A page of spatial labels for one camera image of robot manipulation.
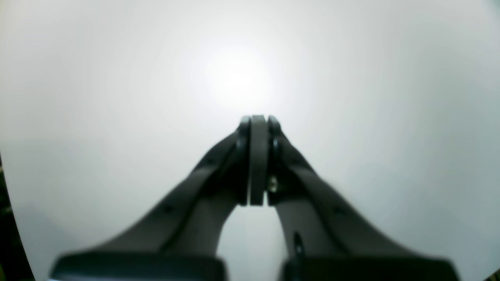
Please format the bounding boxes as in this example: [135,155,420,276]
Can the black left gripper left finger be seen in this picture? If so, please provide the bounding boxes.
[51,116,254,281]

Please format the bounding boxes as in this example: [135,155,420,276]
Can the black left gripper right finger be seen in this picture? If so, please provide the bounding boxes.
[258,116,459,281]

